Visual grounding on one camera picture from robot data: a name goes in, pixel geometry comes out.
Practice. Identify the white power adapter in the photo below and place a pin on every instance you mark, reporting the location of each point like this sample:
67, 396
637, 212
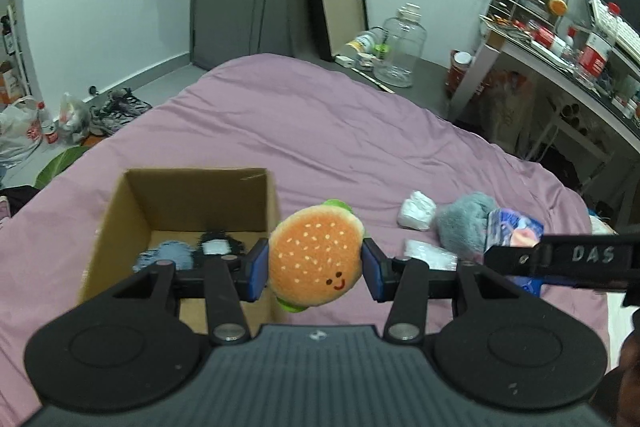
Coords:
345, 59

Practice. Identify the white desk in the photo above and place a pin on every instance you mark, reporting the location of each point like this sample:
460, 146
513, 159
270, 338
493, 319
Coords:
555, 74

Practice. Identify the pair of grey sneakers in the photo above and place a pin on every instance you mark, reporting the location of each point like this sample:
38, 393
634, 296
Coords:
116, 109

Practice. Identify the green plant leaf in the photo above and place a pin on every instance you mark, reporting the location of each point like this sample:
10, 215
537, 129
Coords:
56, 166

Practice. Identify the red white can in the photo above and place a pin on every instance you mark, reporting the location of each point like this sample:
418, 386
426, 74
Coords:
595, 57

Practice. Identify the orange round toy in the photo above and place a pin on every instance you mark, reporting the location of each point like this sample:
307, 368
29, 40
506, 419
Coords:
557, 5

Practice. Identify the grey fluffy plush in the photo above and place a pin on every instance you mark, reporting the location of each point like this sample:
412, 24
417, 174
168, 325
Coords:
462, 224

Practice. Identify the white crumpled packet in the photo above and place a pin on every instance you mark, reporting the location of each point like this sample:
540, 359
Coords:
416, 209

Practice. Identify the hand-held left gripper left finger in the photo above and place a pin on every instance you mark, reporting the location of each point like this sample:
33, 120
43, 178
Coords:
259, 270

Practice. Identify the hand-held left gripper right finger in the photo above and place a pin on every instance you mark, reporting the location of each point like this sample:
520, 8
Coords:
373, 274

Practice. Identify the white shopping bag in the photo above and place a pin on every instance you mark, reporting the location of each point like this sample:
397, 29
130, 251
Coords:
20, 129

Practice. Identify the white keyboard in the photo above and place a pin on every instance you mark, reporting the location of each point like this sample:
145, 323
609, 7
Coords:
616, 27

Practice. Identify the pink bed blanket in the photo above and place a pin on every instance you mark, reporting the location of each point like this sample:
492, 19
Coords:
325, 132

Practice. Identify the clear crumpled plastic bag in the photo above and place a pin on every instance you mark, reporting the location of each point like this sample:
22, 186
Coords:
73, 117

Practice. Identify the red label drink bottle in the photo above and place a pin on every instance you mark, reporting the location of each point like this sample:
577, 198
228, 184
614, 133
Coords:
48, 127

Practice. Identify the black fuzzy plush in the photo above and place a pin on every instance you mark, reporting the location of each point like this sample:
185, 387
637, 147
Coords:
214, 237

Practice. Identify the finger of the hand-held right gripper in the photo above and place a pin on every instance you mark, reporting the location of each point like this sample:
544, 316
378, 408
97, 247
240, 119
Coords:
570, 254
590, 282

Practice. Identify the white yellow label bottle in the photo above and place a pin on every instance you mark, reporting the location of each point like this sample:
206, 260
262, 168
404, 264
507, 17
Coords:
362, 43

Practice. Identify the red canister with white lid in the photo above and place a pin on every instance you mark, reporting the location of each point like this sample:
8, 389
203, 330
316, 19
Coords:
459, 71

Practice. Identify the colourful printed soft packet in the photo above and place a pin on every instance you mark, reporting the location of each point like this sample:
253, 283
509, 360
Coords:
515, 227

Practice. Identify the burger plush toy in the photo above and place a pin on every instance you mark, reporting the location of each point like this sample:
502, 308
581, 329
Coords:
315, 252

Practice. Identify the blue-grey fuzzy plush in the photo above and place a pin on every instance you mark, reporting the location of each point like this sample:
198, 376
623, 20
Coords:
172, 253

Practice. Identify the large clear plastic jar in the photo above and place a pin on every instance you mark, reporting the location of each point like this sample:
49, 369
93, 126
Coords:
401, 49

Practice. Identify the brown cardboard box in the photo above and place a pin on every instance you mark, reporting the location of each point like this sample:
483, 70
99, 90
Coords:
200, 192

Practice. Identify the black cloth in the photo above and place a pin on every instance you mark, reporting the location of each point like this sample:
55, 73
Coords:
16, 198

